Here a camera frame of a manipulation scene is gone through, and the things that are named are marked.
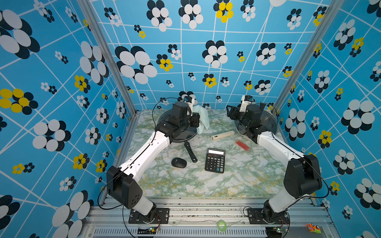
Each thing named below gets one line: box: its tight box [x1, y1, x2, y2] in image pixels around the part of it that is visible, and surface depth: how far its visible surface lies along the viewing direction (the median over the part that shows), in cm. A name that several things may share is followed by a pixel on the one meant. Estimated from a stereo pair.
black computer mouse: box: [171, 157, 188, 169], surface depth 93 cm
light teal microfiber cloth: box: [192, 104, 210, 135], surface depth 79 cm
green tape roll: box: [217, 219, 227, 232], surface depth 72 cm
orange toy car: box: [306, 223, 322, 234], surface depth 70 cm
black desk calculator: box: [204, 147, 227, 174], surface depth 93 cm
